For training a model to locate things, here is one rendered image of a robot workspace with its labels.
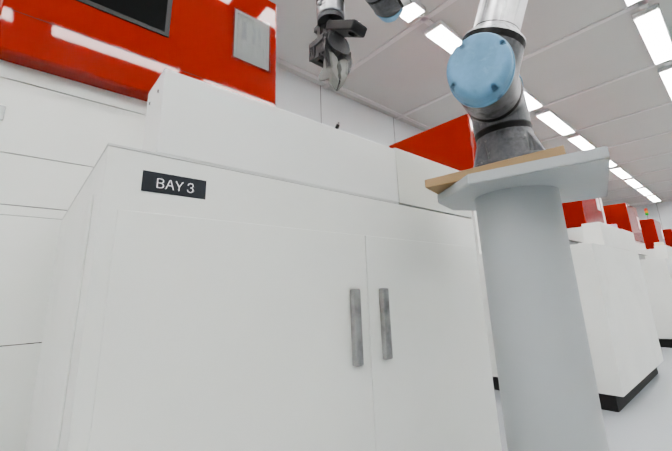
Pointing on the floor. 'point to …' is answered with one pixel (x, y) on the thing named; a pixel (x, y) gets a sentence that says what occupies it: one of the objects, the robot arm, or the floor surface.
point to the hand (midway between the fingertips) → (338, 83)
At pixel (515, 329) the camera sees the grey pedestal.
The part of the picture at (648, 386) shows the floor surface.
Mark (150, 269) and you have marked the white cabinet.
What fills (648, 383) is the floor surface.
